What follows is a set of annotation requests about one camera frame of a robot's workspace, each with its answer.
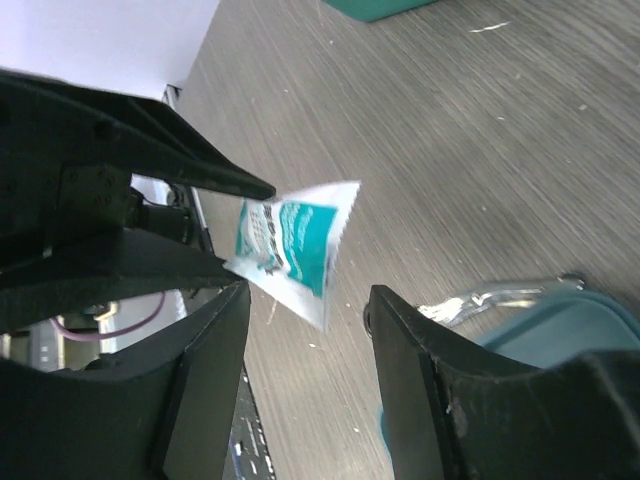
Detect teal white sachet packet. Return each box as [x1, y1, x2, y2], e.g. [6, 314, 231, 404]
[224, 180, 361, 331]

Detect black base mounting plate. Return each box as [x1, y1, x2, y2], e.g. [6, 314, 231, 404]
[222, 366, 276, 480]

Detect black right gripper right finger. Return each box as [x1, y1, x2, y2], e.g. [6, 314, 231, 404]
[367, 284, 640, 480]

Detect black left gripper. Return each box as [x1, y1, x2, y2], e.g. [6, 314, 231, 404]
[1, 71, 276, 333]

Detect black handled scissors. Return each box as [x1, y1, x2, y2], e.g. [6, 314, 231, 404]
[416, 272, 586, 326]

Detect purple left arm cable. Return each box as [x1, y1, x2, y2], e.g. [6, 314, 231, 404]
[48, 289, 167, 344]

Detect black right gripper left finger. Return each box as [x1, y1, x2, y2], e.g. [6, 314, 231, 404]
[1, 282, 250, 479]

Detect teal medicine kit box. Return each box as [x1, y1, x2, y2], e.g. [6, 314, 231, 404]
[324, 0, 437, 23]

